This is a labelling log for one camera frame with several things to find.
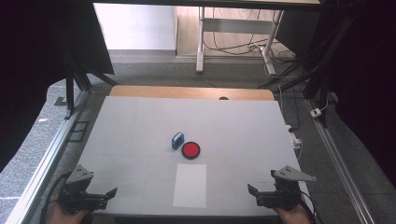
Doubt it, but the white paper sheet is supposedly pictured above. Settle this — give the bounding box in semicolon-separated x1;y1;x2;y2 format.
172;163;207;209

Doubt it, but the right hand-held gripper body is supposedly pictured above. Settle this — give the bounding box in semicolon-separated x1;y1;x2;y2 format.
256;165;318;211

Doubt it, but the white cover board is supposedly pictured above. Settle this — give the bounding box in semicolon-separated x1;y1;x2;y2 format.
55;95;313;217

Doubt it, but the round red ink pad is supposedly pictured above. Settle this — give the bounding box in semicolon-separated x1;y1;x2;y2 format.
181;141;202;161

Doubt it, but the tangle of floor cables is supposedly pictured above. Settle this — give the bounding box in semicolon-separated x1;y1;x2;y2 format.
203;7;297;78

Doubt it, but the black curtain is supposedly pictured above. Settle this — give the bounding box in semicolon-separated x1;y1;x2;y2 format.
0;0;116;174
275;0;396;188

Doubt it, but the white desk frame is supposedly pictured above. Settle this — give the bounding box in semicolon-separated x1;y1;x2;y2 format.
195;7;285;77

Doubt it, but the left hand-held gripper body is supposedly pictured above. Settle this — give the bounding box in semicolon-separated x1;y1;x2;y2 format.
57;164;108;215

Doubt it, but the person's right hand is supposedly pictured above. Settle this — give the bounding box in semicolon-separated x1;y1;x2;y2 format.
272;193;313;224

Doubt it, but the black metal stand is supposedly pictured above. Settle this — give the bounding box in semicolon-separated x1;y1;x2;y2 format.
257;8;353;129
53;46;120;121

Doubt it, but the aluminium rail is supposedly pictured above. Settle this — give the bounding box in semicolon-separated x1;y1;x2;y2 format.
304;98;376;224
4;91;92;224

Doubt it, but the blue stamp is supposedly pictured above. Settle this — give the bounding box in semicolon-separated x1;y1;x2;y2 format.
171;132;185;151

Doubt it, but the person's left hand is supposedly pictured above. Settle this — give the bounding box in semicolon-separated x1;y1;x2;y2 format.
46;199;91;224

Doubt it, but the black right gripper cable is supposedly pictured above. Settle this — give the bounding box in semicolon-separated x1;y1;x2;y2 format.
299;189;318;224

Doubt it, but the white power strip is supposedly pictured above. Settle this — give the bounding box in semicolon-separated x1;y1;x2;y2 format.
285;124;303;150

